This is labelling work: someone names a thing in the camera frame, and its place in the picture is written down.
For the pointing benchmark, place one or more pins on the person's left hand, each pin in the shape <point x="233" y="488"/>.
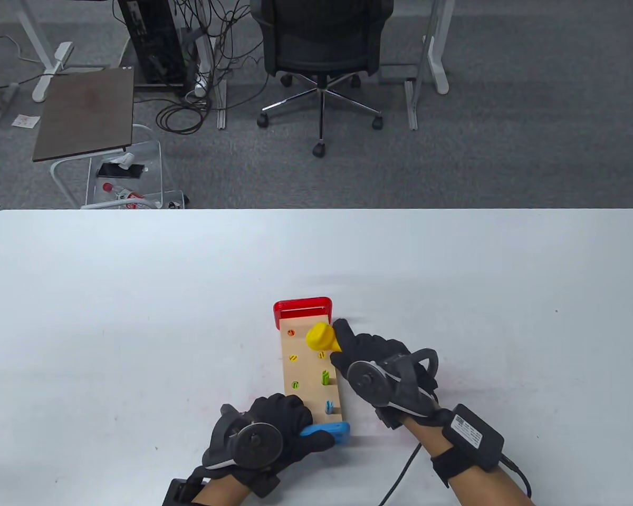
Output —
<point x="285" y="411"/>

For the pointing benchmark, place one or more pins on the person's right hand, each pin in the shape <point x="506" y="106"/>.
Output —
<point x="369" y="342"/>

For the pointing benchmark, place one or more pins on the rainbow wooden hammer bench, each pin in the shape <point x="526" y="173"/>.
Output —
<point x="306" y="369"/>

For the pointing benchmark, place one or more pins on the yellow toy hammer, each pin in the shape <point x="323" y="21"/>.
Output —
<point x="319" y="337"/>

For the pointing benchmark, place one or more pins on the person's left forearm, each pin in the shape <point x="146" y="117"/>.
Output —
<point x="221" y="495"/>

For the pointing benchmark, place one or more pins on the grey round glove tracker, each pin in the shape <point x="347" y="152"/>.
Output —
<point x="366" y="377"/>
<point x="256" y="448"/>

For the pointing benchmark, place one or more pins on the black wrist box with label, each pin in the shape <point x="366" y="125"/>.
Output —
<point x="472" y="432"/>

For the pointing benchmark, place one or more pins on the grey desk leg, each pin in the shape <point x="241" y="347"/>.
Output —
<point x="219" y="105"/>
<point x="412" y="105"/>

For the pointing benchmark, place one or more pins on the red-capped bottle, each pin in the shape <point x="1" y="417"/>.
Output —
<point x="124" y="194"/>

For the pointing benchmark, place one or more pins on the clear plastic storage bin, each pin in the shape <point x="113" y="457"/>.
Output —
<point x="150" y="158"/>

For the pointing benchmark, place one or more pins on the black smartphone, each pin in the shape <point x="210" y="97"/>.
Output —
<point x="118" y="171"/>

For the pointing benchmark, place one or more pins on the white crumpled paper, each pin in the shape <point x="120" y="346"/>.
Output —
<point x="124" y="159"/>

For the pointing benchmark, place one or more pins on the black office chair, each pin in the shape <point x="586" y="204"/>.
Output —
<point x="322" y="42"/>

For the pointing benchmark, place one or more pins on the white power strip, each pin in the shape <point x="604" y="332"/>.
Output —
<point x="200" y="84"/>

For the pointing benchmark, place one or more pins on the brown side table top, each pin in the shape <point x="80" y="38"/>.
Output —
<point x="84" y="110"/>

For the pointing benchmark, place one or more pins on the black computer tower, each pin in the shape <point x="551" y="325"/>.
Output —
<point x="153" y="37"/>

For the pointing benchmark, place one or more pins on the paper sheet on floor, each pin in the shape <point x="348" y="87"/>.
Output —
<point x="26" y="121"/>

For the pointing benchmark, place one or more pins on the white metal table frame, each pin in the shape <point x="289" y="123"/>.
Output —
<point x="58" y="176"/>

